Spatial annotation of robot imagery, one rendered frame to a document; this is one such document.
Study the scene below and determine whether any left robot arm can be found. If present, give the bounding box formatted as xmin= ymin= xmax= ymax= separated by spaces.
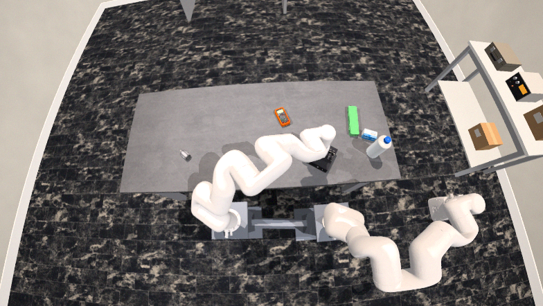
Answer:
xmin=191 ymin=125 xmax=336 ymax=238

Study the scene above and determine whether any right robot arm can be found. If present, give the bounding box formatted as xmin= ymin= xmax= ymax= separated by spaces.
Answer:
xmin=322 ymin=193 xmax=486 ymax=292

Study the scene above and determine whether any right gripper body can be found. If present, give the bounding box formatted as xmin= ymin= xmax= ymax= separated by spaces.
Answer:
xmin=428 ymin=197 xmax=448 ymax=221

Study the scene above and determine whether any orange multimeter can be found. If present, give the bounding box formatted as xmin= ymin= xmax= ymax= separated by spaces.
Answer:
xmin=275 ymin=107 xmax=290 ymax=127

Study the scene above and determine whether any dark grey lighting desk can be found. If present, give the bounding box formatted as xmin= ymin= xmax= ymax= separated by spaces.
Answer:
xmin=308 ymin=145 xmax=337 ymax=172

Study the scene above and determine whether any green pencil case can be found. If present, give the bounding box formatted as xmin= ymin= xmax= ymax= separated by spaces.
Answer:
xmin=347 ymin=106 xmax=359 ymax=136

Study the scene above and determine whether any white bottle with blue cap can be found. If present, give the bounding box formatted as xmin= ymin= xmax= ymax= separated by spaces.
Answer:
xmin=366 ymin=136 xmax=391 ymax=159

